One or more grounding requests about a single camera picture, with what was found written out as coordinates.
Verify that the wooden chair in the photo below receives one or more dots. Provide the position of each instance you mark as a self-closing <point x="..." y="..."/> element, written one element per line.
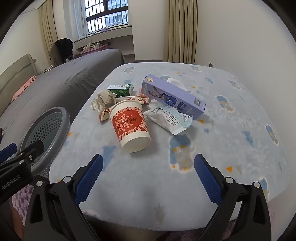
<point x="54" y="56"/>

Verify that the pink cloth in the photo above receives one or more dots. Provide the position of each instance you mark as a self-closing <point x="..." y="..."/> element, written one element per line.
<point x="23" y="88"/>

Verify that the white blue plastic packet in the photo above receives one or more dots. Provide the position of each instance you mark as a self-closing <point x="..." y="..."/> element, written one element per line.
<point x="166" y="118"/>

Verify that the light blue printed blanket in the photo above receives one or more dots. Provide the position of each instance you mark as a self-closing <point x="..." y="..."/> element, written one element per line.
<point x="231" y="143"/>

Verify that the barred window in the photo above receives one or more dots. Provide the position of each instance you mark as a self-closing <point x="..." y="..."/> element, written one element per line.
<point x="104" y="11"/>

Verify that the white sheer curtain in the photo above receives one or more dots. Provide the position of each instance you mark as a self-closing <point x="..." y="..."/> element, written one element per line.
<point x="76" y="18"/>

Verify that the pink plastic basin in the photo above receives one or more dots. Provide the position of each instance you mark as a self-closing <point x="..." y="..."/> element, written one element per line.
<point x="79" y="54"/>

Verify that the green white milk carton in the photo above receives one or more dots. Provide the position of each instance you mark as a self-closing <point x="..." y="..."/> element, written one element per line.
<point x="120" y="90"/>

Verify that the grey bed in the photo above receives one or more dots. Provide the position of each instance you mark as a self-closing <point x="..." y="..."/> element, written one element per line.
<point x="57" y="83"/>

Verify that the red white snack wrapper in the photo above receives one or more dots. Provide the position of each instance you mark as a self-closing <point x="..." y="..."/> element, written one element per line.
<point x="105" y="113"/>
<point x="141" y="100"/>

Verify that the beige bed headboard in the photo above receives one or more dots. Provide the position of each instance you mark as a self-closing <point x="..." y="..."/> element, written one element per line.
<point x="18" y="67"/>

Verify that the grey perforated plastic wastebasket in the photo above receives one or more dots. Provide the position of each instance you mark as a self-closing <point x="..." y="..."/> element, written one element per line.
<point x="62" y="120"/>

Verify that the black garment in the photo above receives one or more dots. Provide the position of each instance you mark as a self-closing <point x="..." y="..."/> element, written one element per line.
<point x="64" y="48"/>

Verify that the white tissue sheet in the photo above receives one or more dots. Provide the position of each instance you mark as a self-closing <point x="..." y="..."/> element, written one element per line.
<point x="174" y="81"/>

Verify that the white window ledge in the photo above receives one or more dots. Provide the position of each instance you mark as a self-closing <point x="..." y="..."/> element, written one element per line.
<point x="120" y="31"/>

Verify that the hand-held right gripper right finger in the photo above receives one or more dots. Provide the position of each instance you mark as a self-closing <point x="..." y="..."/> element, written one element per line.
<point x="208" y="180"/>

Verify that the pile of light clothes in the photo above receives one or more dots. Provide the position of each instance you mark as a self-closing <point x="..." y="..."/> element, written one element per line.
<point x="91" y="47"/>

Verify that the purple cartoon tissue box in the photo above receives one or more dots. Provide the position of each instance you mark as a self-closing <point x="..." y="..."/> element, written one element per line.
<point x="166" y="92"/>

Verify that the cream paper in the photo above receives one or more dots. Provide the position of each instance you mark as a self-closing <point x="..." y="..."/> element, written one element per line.
<point x="104" y="97"/>

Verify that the beige pleated curtain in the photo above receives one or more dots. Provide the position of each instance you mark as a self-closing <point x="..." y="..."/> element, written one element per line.
<point x="180" y="30"/>

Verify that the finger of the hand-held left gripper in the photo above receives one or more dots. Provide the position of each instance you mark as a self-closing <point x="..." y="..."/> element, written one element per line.
<point x="8" y="150"/>
<point x="34" y="147"/>

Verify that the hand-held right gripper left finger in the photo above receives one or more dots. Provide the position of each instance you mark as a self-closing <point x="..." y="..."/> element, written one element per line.
<point x="89" y="178"/>

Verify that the purple fleece clothing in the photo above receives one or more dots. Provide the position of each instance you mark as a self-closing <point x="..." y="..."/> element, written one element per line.
<point x="20" y="201"/>

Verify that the red printed paper cup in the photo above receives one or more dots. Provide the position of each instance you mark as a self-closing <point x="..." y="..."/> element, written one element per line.
<point x="129" y="125"/>

